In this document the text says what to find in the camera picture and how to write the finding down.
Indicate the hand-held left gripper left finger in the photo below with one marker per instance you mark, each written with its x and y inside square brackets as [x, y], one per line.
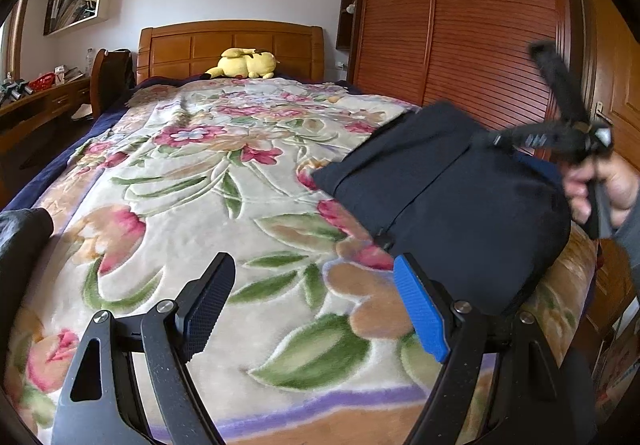
[207, 305]

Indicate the dark grey cloth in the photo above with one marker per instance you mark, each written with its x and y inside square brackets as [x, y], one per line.
[20, 245]

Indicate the small white box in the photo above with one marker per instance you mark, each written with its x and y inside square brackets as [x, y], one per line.
[60, 75]

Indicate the navy blue bedsheet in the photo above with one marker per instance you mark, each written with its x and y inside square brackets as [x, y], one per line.
[35, 180]

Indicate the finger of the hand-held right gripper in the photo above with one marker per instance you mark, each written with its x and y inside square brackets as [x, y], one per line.
[540, 137]

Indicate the wooden chair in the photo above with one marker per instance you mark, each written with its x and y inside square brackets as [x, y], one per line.
[102, 80]

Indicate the yellow plush toy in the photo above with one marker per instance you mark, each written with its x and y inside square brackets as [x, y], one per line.
[245, 65]

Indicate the wooden desk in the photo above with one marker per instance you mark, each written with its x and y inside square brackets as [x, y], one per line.
[35, 107]

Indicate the wooden bed headboard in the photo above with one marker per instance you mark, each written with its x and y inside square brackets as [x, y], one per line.
[200, 47]

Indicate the floral blanket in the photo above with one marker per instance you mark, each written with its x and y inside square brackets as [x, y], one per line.
[210, 185]

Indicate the wooden wardrobe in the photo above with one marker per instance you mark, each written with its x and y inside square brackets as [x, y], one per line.
[475, 15]

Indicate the person's right hand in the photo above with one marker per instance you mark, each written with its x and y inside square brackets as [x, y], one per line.
[620, 185]

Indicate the red basket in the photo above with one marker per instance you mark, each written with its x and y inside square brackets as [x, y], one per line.
[41, 82]

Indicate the black coat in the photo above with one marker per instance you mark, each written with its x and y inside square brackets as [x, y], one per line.
[450, 195]

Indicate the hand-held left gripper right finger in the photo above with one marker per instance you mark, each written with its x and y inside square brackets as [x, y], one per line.
[420, 305]

